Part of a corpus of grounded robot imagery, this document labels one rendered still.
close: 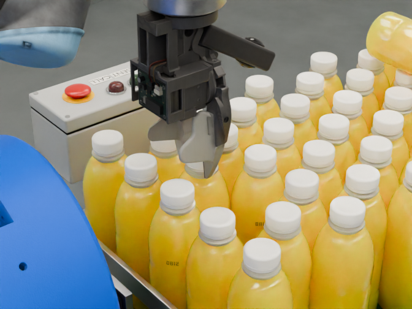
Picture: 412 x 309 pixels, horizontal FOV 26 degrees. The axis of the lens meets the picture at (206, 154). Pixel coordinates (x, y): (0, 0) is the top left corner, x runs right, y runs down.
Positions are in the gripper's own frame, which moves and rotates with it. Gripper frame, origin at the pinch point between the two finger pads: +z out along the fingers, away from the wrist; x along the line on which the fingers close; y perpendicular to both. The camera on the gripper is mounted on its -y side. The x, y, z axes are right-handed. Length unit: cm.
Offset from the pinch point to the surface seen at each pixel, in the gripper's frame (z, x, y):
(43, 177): -12.3, 9.8, 25.7
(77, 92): -0.7, -22.5, 3.4
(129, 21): 111, -262, -162
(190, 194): 0.0, 5.5, 5.6
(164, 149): 1.2, -5.9, 1.0
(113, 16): 111, -271, -159
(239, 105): -0.2, -7.2, -12.2
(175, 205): 1.0, 5.0, 7.5
